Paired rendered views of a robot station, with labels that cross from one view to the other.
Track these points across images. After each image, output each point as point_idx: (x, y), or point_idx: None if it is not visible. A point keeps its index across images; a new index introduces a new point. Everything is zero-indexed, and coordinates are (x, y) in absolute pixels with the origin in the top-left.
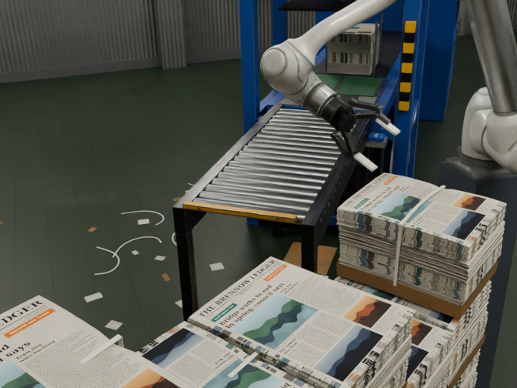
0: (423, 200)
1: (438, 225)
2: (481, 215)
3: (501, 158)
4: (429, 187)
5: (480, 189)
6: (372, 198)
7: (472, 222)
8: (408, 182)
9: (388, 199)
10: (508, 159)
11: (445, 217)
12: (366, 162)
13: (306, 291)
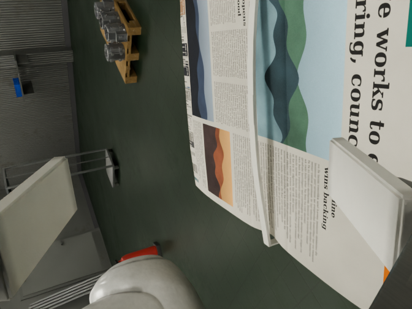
0: (249, 101)
1: (216, 8)
2: (194, 110)
3: (174, 303)
4: (286, 228)
5: None
6: (395, 59)
7: (194, 72)
8: (332, 249)
9: (340, 79)
10: (157, 281)
11: (220, 62)
12: (352, 186)
13: None
